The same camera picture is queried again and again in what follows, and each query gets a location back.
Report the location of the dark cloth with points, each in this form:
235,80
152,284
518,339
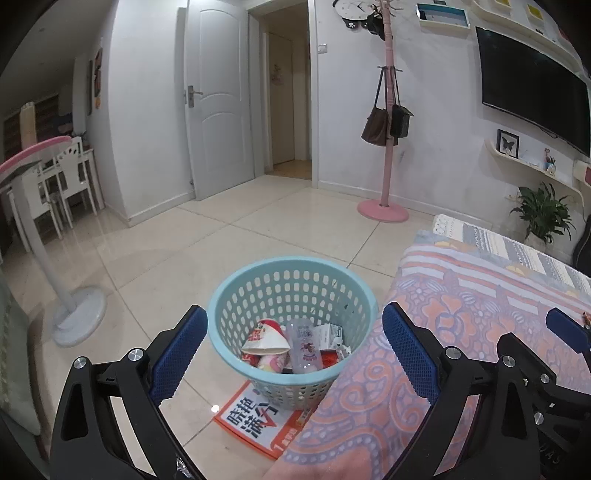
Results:
374,25

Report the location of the white panel door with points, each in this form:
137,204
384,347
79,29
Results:
221,115

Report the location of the framed butterfly picture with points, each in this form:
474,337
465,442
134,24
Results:
508,144

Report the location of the hallway door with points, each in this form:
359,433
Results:
281,115

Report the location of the white shelf with coloured cubbies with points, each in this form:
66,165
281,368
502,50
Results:
535,11

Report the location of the white dining chair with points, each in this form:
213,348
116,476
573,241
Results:
46,184
76,161

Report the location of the blue white wall shelf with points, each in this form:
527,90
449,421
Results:
443,21

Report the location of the black guitar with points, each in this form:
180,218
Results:
584,251

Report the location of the black shoulder bag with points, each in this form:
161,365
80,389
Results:
400,121

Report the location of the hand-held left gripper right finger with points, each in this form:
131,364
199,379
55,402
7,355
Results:
411,355

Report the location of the orange white printed flyer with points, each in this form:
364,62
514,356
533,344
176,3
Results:
249,420

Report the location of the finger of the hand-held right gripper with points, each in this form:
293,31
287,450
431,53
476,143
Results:
568,330
535,369

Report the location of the round wall clock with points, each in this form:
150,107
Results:
351,7

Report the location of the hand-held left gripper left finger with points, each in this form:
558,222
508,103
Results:
178,355

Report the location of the small white carton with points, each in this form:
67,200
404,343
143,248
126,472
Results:
328,334

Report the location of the small colourful figurine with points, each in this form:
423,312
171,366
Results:
549,164

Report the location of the white curved wall shelf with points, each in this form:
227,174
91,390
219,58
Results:
531,168

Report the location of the crushed red white paper cup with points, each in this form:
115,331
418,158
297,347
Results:
268,341

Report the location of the green potted plant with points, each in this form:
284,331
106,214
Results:
542,207

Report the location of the grey green cushion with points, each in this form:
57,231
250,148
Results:
14,360

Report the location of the pink coat rack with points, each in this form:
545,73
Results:
388,184

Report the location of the black flat television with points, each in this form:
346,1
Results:
531,83

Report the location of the brown shoulder bag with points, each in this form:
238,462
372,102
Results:
375,129

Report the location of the pink striped printed blanket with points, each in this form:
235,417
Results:
369,415

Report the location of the narrow wall picture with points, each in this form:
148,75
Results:
98,78

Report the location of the white standing fan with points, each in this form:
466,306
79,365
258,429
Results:
81,318

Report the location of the light blue perforated basket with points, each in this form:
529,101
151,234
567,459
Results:
291,264

